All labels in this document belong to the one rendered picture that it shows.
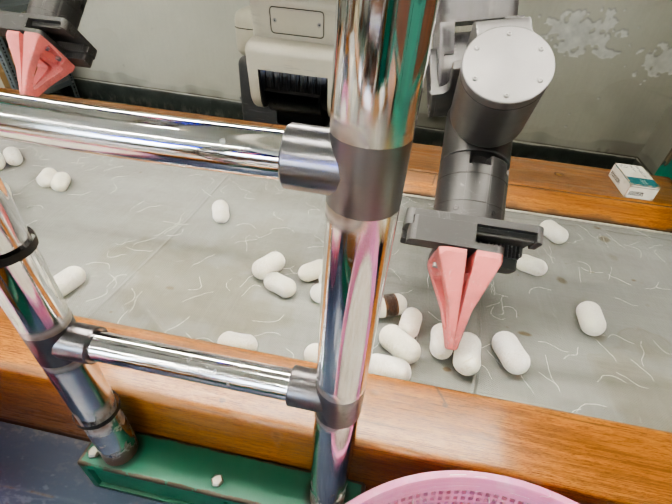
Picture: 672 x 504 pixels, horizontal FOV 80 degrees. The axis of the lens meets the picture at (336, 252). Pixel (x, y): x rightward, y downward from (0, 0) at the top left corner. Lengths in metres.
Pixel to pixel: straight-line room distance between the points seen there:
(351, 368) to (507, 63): 0.22
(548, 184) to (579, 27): 1.90
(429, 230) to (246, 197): 0.28
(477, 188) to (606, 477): 0.20
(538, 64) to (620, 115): 2.37
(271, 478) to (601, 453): 0.22
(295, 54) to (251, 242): 0.60
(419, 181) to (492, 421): 0.34
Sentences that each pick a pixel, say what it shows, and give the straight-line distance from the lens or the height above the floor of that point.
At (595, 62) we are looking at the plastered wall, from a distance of 2.53.
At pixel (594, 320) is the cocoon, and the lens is 0.42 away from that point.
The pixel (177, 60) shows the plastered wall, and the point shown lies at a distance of 2.86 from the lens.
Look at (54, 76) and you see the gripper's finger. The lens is 0.71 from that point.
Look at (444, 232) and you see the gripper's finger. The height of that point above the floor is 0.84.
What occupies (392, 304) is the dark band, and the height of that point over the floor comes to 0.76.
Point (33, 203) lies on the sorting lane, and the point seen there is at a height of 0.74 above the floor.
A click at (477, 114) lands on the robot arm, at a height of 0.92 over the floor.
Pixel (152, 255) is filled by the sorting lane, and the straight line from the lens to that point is 0.45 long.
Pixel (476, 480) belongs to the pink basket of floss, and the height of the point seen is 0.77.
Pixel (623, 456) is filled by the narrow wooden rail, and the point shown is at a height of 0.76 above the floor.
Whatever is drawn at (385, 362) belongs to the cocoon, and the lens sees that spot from 0.32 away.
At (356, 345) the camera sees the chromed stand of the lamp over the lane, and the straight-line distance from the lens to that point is 0.16.
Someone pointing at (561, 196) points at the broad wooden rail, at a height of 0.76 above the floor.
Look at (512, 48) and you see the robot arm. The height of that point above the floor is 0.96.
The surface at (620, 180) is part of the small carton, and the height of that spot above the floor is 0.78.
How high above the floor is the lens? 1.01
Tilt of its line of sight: 39 degrees down
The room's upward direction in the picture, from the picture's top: 5 degrees clockwise
